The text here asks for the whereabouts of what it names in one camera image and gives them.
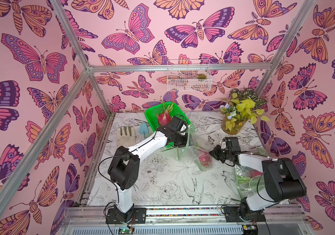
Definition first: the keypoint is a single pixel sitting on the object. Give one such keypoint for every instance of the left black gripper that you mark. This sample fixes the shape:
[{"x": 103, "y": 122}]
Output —
[{"x": 185, "y": 143}]

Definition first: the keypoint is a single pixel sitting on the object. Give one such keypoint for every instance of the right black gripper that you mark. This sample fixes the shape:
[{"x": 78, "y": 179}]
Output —
[{"x": 223, "y": 151}]

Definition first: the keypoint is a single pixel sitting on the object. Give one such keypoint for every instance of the pink dragon fruit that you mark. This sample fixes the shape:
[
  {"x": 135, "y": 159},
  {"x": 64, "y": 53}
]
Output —
[
  {"x": 164, "y": 117},
  {"x": 204, "y": 158}
]

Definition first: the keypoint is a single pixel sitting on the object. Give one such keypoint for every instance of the clear green zip-top bag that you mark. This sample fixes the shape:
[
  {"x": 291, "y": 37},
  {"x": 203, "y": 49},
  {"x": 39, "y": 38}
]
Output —
[{"x": 195, "y": 142}]

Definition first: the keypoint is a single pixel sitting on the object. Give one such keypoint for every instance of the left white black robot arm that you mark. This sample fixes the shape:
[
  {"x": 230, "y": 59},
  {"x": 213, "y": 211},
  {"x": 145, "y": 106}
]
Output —
[{"x": 124, "y": 167}]

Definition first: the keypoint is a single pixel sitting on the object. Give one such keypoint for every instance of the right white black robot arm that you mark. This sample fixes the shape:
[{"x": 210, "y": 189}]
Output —
[{"x": 279, "y": 178}]

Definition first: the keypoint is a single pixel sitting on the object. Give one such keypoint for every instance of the potted plant in amber vase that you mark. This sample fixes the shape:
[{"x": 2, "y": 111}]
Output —
[{"x": 240, "y": 107}]

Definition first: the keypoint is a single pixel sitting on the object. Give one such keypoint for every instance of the white wire wall basket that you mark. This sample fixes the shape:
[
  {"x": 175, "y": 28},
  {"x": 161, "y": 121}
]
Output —
[{"x": 182, "y": 77}]

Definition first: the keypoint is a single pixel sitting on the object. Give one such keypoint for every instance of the small succulent in wire basket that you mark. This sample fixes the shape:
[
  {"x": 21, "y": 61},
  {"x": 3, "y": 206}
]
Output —
[{"x": 201, "y": 76}]

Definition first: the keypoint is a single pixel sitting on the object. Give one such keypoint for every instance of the metal base rail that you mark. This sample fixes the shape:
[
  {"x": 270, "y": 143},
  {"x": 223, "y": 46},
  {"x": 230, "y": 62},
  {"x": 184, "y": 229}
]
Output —
[{"x": 281, "y": 219}]

